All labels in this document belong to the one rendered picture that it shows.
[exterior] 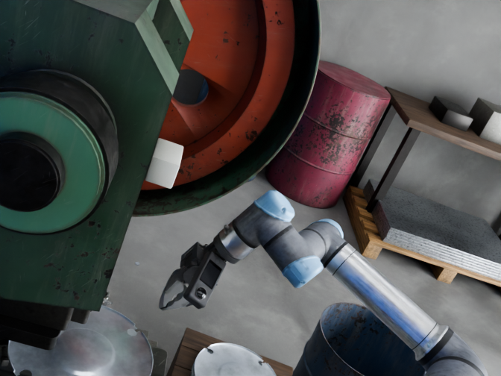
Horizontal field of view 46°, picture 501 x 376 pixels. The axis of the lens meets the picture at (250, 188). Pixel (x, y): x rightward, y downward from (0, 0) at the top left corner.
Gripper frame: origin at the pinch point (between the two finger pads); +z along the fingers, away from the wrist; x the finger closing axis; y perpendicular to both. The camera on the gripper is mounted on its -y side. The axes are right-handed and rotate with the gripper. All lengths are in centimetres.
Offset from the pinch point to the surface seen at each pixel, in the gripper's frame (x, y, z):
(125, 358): 0.9, -8.6, 9.8
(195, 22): 34, 27, -44
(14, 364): 19.3, -16.7, 18.4
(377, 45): -106, 316, -75
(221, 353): -48, 44, 30
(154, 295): -49, 114, 73
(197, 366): -41, 36, 34
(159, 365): -5.8, -8.2, 6.9
